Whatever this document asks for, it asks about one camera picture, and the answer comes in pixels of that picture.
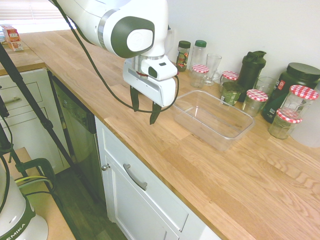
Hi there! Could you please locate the green labelled foil lid pot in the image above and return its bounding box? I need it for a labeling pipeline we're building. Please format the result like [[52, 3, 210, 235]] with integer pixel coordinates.
[[220, 81, 245, 107]]

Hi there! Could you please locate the large black protein tub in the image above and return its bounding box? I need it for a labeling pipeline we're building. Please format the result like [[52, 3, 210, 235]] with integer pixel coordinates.
[[261, 62, 320, 125]]

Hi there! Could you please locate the wooden robot mounting board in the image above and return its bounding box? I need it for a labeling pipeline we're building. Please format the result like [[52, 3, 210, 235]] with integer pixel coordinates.
[[0, 147, 76, 240]]

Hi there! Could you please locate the clear bottle green lid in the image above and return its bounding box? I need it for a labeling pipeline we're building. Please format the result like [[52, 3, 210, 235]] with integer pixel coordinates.
[[189, 39, 208, 78]]

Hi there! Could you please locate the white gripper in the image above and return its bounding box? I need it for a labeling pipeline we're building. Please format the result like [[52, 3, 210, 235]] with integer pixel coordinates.
[[122, 57, 180, 126]]

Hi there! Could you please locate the black shaker bottle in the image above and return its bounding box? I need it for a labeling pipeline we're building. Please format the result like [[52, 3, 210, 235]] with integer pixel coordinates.
[[236, 50, 267, 103]]

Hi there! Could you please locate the yellow cable bundle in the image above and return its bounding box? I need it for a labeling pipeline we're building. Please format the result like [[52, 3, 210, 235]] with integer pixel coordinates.
[[14, 174, 55, 191]]

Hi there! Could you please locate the dark lidded spice jar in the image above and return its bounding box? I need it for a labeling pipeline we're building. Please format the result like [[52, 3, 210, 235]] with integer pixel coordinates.
[[176, 40, 192, 73]]

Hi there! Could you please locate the clear plastic rectangular container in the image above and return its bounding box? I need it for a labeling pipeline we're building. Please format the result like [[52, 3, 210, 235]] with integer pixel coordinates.
[[172, 89, 256, 152]]

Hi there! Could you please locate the dark green screw clamp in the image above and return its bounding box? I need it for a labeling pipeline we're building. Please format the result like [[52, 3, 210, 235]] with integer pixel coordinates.
[[24, 157, 57, 193]]

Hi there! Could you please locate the tall handled drinking glass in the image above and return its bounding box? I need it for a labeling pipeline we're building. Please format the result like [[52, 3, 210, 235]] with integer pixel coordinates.
[[203, 53, 223, 87]]

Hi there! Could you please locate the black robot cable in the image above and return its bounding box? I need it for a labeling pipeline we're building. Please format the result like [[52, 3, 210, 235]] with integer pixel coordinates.
[[51, 0, 181, 114]]

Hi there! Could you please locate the silver bar drawer handle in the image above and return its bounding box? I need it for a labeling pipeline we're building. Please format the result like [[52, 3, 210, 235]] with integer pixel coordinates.
[[3, 96, 22, 105]]

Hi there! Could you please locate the silver curved drawer handle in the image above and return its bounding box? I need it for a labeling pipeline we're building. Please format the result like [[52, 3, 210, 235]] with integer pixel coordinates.
[[122, 163, 148, 191]]

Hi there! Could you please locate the red checked lid glass jar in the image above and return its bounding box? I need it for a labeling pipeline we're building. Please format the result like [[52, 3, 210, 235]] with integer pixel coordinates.
[[241, 89, 269, 118], [190, 64, 210, 88], [219, 70, 240, 94], [267, 108, 303, 140]]

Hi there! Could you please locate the white counter base cabinet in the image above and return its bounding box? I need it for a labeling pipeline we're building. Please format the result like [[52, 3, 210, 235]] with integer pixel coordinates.
[[94, 116, 221, 240]]

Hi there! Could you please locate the black camera tripod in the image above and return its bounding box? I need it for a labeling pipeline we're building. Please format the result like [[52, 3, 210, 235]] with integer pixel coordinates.
[[0, 42, 81, 178]]

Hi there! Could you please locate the white window blind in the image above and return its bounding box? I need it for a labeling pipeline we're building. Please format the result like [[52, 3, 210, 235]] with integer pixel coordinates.
[[0, 0, 66, 22]]

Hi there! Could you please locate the clear glass tumbler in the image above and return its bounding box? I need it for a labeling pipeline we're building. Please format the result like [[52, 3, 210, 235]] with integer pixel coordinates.
[[254, 75, 277, 101]]

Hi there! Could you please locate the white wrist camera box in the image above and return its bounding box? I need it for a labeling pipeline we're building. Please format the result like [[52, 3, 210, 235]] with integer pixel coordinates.
[[141, 59, 179, 82]]

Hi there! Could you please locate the white drawer cabinet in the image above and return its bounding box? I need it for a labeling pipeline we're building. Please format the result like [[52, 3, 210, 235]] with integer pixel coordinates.
[[0, 67, 71, 176]]

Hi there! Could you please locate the large red checked lid jar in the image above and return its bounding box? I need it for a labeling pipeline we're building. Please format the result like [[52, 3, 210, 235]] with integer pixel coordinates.
[[279, 84, 320, 118]]

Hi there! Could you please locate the dark dishwasher front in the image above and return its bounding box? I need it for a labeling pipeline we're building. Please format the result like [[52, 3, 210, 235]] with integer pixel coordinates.
[[48, 72, 106, 201]]

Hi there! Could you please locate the orange white food box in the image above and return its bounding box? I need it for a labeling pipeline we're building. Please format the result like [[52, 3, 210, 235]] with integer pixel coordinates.
[[7, 41, 25, 53], [1, 24, 22, 45]]

